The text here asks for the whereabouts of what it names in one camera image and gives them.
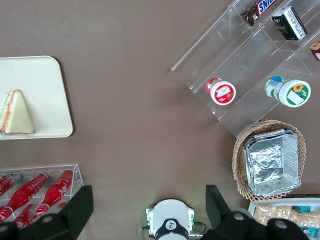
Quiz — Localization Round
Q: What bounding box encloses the Snickers chocolate bar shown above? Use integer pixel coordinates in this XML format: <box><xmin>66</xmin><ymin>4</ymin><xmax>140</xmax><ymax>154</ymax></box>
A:
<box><xmin>241</xmin><ymin>0</ymin><xmax>279</xmax><ymax>27</ymax></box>

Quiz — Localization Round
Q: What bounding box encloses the red cookie box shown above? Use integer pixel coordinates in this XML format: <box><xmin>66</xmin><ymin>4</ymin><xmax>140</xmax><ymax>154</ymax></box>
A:
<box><xmin>309</xmin><ymin>39</ymin><xmax>320</xmax><ymax>62</ymax></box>

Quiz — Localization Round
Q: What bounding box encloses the green lid yogurt cup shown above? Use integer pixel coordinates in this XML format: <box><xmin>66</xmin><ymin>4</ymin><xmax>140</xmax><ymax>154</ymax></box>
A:
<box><xmin>264</xmin><ymin>75</ymin><xmax>312</xmax><ymax>108</ymax></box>

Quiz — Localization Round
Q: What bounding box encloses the clear bag of crackers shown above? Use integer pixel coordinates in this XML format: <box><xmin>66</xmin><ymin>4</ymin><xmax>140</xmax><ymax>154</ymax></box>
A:
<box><xmin>252</xmin><ymin>204</ymin><xmax>295</xmax><ymax>226</ymax></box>
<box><xmin>289</xmin><ymin>209</ymin><xmax>320</xmax><ymax>227</ymax></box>

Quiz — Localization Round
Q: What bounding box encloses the white rectangular snack tray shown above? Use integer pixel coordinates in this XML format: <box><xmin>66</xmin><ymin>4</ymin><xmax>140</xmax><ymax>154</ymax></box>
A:
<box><xmin>247</xmin><ymin>197</ymin><xmax>320</xmax><ymax>240</ymax></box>

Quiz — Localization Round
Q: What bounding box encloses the small black white carton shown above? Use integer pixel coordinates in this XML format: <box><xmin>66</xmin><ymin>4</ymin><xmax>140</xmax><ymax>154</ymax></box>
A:
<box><xmin>270</xmin><ymin>5</ymin><xmax>308</xmax><ymax>42</ymax></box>

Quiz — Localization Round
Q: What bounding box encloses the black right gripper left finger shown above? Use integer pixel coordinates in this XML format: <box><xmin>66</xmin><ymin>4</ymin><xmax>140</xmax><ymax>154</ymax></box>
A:
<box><xmin>0</xmin><ymin>184</ymin><xmax>94</xmax><ymax>240</ymax></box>

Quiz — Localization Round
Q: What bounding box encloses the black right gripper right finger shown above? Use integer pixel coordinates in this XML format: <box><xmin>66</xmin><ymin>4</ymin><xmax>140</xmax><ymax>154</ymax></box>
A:
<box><xmin>199</xmin><ymin>184</ymin><xmax>305</xmax><ymax>240</ymax></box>

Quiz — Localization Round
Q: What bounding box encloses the clear acrylic bottle rack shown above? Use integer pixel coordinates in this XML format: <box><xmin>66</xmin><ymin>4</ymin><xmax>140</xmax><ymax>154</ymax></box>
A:
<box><xmin>0</xmin><ymin>163</ymin><xmax>85</xmax><ymax>226</ymax></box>

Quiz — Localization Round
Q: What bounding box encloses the clear acrylic stepped shelf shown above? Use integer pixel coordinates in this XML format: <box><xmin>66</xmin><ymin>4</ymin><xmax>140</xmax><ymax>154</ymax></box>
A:
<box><xmin>170</xmin><ymin>0</ymin><xmax>320</xmax><ymax>139</ymax></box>

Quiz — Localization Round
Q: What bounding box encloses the beige plastic tray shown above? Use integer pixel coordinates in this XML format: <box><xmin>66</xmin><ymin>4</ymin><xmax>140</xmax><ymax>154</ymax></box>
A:
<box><xmin>0</xmin><ymin>55</ymin><xmax>74</xmax><ymax>141</ymax></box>

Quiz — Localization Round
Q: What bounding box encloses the aluminium foil containers stack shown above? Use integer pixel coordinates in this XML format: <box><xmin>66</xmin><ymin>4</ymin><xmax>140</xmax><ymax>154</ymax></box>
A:
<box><xmin>242</xmin><ymin>128</ymin><xmax>303</xmax><ymax>197</ymax></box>

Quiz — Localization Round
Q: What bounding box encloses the red lid yogurt cup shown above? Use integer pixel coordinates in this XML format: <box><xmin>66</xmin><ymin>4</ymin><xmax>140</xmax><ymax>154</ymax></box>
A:
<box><xmin>205</xmin><ymin>77</ymin><xmax>237</xmax><ymax>106</ymax></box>

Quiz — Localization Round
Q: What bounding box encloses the red cola bottle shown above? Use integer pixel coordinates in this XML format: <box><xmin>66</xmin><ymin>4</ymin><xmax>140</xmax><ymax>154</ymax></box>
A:
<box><xmin>0</xmin><ymin>172</ymin><xmax>23</xmax><ymax>198</ymax></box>
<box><xmin>35</xmin><ymin>169</ymin><xmax>75</xmax><ymax>216</ymax></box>
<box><xmin>0</xmin><ymin>171</ymin><xmax>50</xmax><ymax>221</ymax></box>
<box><xmin>11</xmin><ymin>202</ymin><xmax>39</xmax><ymax>230</ymax></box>

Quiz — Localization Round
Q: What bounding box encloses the light wicker basket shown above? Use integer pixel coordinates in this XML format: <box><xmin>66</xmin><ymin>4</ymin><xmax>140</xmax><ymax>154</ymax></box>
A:
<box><xmin>232</xmin><ymin>119</ymin><xmax>308</xmax><ymax>202</ymax></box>

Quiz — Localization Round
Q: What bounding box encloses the triangle sandwich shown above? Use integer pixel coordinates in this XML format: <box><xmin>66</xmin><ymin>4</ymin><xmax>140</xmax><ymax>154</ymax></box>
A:
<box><xmin>0</xmin><ymin>89</ymin><xmax>36</xmax><ymax>137</ymax></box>

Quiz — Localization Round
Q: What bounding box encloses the small teal snack pack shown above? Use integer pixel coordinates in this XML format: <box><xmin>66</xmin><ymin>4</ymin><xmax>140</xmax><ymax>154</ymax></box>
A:
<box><xmin>291</xmin><ymin>204</ymin><xmax>312</xmax><ymax>212</ymax></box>

